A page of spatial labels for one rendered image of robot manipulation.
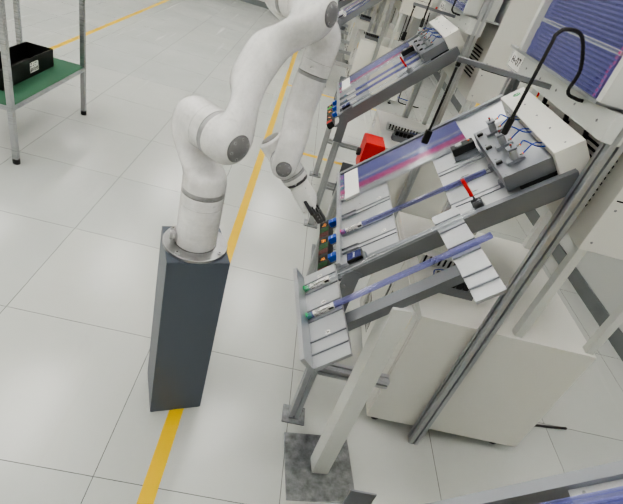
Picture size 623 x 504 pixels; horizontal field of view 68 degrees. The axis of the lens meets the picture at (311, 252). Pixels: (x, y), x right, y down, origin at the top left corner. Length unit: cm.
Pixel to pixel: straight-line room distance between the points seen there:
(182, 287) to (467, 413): 120
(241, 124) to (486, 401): 137
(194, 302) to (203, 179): 41
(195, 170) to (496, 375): 126
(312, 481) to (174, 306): 79
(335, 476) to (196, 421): 54
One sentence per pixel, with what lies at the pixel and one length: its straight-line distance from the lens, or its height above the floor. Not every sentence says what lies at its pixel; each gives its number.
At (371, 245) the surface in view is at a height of 79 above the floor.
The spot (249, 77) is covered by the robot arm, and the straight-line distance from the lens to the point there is 122.
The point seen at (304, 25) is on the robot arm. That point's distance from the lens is 123.
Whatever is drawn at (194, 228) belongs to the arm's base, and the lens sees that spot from 133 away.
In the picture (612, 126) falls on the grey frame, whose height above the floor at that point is 135.
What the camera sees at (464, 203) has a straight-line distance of 147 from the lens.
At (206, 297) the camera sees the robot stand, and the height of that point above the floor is 56.
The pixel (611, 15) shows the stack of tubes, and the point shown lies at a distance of 150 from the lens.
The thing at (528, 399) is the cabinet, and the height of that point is 35.
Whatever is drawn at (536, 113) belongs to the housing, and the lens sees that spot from 163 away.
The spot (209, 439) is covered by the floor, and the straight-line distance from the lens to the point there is 183.
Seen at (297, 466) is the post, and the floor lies 1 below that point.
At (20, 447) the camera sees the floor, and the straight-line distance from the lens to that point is 185.
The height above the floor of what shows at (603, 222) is 110.
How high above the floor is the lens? 155
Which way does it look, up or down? 34 degrees down
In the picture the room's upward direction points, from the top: 18 degrees clockwise
